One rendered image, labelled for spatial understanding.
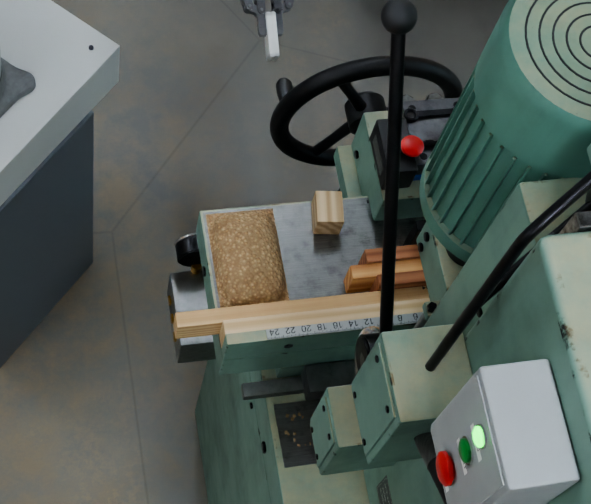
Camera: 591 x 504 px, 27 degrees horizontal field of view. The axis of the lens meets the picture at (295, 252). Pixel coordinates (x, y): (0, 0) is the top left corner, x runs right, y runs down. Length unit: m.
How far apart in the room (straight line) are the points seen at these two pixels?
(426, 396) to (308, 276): 0.50
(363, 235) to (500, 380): 0.70
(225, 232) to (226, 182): 1.09
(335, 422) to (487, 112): 0.41
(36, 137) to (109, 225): 0.72
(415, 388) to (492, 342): 0.09
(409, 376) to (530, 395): 0.20
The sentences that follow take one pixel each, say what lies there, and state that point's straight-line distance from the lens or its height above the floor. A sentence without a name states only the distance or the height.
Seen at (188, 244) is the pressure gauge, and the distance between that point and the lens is 1.86.
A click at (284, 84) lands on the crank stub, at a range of 1.85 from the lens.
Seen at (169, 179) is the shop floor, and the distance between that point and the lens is 2.69.
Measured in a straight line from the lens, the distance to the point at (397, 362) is 1.17.
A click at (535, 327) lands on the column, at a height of 1.47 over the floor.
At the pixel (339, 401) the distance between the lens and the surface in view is 1.38.
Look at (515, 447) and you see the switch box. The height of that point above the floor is 1.48.
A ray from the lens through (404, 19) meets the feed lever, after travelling 1.20.
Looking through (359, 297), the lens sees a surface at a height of 0.94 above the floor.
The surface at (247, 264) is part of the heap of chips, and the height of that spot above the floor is 0.94.
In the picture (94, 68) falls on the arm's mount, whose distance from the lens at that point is 1.99.
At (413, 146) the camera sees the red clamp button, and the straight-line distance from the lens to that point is 1.60.
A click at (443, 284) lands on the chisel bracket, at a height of 1.06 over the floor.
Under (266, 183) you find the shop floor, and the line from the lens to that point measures 2.70.
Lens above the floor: 2.37
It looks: 64 degrees down
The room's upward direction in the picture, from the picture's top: 20 degrees clockwise
